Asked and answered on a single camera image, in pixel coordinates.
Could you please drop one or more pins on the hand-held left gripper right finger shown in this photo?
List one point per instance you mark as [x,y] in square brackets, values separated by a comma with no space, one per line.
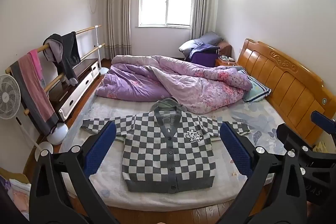
[235,146]

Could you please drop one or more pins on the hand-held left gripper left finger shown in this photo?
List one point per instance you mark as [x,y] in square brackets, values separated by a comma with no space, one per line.
[99,148]

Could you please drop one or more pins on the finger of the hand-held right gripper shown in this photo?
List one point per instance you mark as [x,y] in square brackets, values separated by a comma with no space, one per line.
[291,138]
[324,120]

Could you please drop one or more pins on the grey white checkered cardigan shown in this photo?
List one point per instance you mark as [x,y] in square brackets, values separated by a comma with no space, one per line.
[168,153]

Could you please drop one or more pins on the wooden bar clothes rack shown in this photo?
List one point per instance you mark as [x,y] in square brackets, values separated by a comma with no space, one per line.
[86,28]

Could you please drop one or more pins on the wooden bed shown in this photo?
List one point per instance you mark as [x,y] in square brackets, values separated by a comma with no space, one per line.
[286,82]

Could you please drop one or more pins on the blue green pillow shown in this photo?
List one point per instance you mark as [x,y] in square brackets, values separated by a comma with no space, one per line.
[258,90]

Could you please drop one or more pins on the white dark-topped low cabinet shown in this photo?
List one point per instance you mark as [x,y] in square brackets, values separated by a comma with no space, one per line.
[76,87]

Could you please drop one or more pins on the grey pink blanket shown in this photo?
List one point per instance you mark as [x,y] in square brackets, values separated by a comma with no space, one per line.
[35,98]

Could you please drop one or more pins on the wooden nightstand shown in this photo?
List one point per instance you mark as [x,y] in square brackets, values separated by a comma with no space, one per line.
[227,61]

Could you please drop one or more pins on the cardboard box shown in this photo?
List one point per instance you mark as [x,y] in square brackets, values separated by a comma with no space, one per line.
[14,187]

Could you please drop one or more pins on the purple cloth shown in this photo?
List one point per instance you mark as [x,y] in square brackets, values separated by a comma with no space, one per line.
[202,57]

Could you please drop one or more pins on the purple floral quilt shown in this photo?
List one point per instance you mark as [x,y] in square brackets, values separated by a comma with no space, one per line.
[168,77]

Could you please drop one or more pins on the dark grey hoodie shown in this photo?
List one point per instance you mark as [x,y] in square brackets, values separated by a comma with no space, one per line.
[67,54]

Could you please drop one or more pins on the brown chair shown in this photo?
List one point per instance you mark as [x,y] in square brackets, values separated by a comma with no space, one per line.
[226,48]

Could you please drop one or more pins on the white standing fan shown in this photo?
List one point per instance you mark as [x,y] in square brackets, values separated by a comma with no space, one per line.
[9,98]

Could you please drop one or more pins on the pink towel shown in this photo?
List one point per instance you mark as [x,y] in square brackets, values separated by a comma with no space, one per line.
[35,62]

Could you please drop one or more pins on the grey striped curtain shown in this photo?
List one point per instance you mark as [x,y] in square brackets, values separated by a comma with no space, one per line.
[118,16]
[203,6]

